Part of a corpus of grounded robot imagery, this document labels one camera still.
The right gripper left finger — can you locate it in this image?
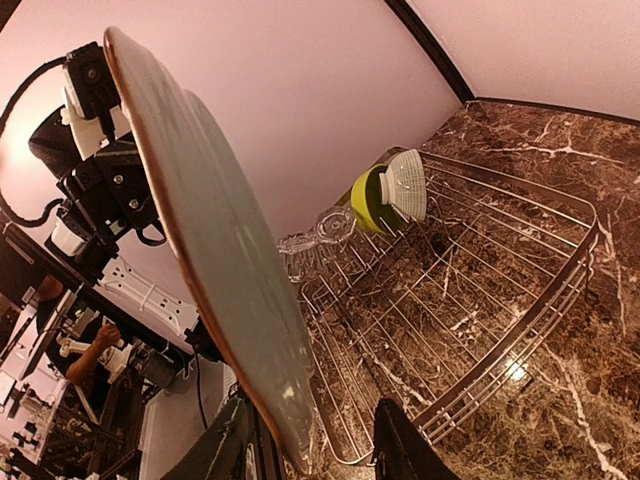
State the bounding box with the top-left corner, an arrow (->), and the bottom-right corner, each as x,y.
161,397 -> 259,480

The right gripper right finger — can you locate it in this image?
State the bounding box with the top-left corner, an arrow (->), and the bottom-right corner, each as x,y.
373,398 -> 448,479

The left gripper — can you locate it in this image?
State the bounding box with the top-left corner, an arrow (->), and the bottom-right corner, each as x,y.
55,139 -> 165,250

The pale green plate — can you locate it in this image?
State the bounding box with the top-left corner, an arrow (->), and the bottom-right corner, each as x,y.
103,26 -> 315,474

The clear ribbed glass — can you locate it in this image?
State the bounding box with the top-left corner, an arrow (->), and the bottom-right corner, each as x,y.
277,232 -> 322,284

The clear faceted glass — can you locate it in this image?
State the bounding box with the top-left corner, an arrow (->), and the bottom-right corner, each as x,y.
314,206 -> 356,245

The lime green bowl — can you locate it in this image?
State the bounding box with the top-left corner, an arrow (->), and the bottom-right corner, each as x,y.
350,164 -> 406,235

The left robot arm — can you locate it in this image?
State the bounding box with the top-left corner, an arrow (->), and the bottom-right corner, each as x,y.
28,107 -> 222,361

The person in background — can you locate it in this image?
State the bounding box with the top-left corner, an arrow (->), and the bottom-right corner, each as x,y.
34,274 -> 124,391

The light teal checkered bowl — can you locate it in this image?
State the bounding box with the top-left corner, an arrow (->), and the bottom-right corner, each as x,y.
379,149 -> 427,221

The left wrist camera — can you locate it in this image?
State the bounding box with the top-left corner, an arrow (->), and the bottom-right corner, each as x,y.
61,42 -> 131,160

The metal wire dish rack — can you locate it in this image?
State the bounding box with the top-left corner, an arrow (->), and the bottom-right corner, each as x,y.
297,153 -> 598,466

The left black frame post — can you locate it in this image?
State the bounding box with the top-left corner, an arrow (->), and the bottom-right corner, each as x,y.
384,0 -> 476,104

